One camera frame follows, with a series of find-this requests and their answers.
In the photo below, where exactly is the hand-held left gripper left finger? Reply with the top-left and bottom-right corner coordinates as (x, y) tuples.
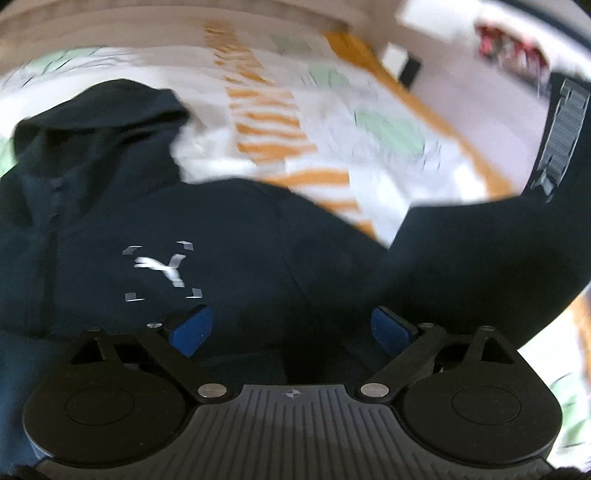
(69, 305), (229, 402)

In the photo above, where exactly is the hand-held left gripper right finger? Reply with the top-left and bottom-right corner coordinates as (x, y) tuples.
(358, 305), (520, 401)

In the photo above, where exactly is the dark navy zip hoodie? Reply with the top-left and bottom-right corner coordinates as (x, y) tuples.
(0, 78), (591, 467)

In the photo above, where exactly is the orange mattress cover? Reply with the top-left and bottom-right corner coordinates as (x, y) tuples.
(323, 30), (515, 197)

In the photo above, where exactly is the small white box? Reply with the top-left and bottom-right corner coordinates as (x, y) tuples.
(381, 41), (423, 88)

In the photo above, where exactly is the white printed bed sheet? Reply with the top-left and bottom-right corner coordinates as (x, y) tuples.
(0, 21), (591, 467)

